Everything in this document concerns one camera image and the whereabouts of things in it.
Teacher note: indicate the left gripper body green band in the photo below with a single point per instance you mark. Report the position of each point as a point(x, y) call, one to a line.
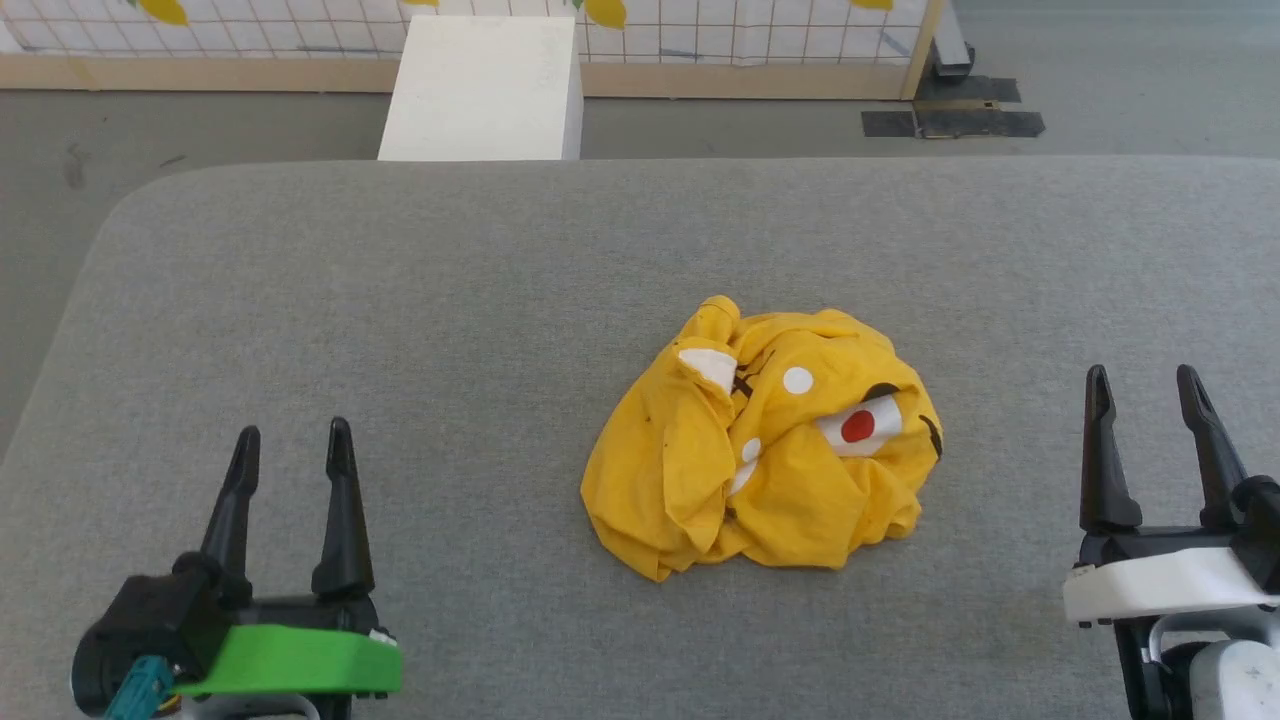
point(290, 660)

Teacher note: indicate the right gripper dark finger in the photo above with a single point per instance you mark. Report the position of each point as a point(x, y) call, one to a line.
point(1212, 460)
point(1105, 470)

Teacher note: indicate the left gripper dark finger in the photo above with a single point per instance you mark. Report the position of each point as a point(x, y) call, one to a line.
point(343, 520)
point(232, 510)

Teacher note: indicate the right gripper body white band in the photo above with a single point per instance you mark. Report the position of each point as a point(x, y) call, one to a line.
point(1160, 585)

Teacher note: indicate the yellow printed t-shirt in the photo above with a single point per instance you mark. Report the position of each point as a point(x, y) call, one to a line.
point(765, 445)

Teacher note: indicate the small black floor tape patch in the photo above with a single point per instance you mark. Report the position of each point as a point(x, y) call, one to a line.
point(890, 124)

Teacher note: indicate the grey metal screen foot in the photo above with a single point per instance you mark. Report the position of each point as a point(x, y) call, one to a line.
point(950, 45)

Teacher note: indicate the white rectangular box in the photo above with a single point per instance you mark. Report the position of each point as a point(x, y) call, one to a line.
point(485, 90)

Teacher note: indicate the lemon print folding screen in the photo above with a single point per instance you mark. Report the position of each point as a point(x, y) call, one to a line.
point(700, 45)

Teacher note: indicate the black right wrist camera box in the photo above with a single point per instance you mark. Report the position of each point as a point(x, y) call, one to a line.
point(1262, 530)

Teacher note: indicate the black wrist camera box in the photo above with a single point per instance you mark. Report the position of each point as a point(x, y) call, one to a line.
point(150, 620)
point(1262, 530)

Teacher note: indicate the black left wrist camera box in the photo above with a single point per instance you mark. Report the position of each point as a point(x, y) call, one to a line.
point(150, 620)

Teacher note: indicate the dark floor base plate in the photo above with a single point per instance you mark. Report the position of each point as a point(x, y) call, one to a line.
point(980, 118)

